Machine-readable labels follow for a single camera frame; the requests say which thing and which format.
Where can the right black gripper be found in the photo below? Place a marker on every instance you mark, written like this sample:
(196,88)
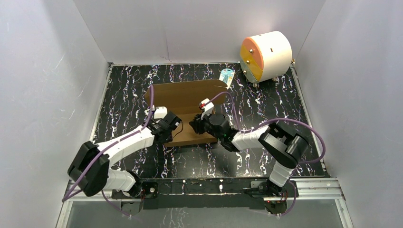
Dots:
(197,123)

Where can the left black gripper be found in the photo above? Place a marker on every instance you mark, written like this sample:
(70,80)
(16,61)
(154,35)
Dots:
(173,121)

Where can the brown cardboard box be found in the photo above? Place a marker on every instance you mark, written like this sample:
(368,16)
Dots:
(182,99)

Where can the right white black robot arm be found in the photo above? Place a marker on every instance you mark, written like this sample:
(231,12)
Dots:
(284,145)

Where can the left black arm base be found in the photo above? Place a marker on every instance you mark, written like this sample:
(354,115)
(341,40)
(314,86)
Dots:
(132,202)

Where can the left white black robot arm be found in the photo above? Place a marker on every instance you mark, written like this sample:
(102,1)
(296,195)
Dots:
(91,169)

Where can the light blue packaged tool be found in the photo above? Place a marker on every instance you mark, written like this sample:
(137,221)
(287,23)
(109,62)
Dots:
(226,76)

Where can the white cylindrical drum orange face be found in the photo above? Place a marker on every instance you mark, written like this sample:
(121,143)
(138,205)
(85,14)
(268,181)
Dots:
(265,56)

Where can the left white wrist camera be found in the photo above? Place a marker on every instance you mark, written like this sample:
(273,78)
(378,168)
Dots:
(156,112)

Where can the aluminium frame rail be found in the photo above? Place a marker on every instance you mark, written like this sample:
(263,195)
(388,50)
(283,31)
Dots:
(220,193)

